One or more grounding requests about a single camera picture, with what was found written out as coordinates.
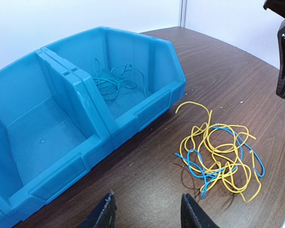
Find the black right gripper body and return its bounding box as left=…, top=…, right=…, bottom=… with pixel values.
left=263, top=0, right=285, bottom=19

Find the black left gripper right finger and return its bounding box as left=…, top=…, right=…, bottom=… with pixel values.
left=180, top=194, right=219, bottom=228

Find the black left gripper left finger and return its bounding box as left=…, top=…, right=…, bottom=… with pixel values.
left=77, top=193, right=117, bottom=228

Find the yellow cable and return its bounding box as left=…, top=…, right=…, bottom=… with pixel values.
left=175, top=101, right=262, bottom=203

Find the blue cable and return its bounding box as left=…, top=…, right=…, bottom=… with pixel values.
left=91, top=58, right=266, bottom=199

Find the blue plastic bin left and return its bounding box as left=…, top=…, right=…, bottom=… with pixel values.
left=0, top=210, right=20, bottom=228

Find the blue plastic bin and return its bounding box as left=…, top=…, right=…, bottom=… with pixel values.
left=42, top=27, right=186, bottom=148
left=0, top=210, right=20, bottom=228
left=0, top=51, right=114, bottom=214

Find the blue plastic bin middle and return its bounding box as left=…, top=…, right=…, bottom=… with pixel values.
left=0, top=51, right=114, bottom=214

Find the blue plastic bin right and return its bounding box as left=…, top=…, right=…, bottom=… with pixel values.
left=42, top=27, right=186, bottom=148

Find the right aluminium frame post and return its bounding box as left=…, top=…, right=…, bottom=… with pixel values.
left=179, top=0, right=188, bottom=28

